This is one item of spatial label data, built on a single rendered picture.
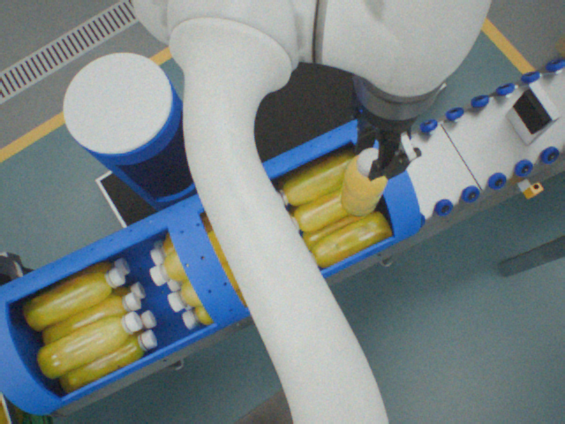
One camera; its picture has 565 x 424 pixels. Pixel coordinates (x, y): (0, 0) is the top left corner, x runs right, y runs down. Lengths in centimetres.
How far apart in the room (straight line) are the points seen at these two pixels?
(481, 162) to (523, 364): 114
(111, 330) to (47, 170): 161
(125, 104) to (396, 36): 102
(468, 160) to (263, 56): 102
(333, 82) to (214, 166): 195
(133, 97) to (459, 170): 85
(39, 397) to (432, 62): 94
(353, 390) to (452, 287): 192
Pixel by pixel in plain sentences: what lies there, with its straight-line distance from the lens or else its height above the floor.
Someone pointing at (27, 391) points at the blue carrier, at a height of 119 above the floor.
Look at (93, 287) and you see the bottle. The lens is 112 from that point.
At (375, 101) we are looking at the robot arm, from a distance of 51.
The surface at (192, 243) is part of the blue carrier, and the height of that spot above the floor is 123.
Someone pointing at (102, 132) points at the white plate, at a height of 104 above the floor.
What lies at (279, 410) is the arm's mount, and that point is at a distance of 116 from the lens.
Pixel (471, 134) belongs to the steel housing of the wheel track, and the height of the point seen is 93.
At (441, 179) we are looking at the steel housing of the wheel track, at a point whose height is 93.
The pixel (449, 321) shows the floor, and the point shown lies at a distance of 223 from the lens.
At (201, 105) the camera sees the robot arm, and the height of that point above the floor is 182.
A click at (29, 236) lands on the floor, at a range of 256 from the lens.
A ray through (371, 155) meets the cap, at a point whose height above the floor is 145.
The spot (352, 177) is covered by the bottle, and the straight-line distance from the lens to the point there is 80.
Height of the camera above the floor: 216
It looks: 75 degrees down
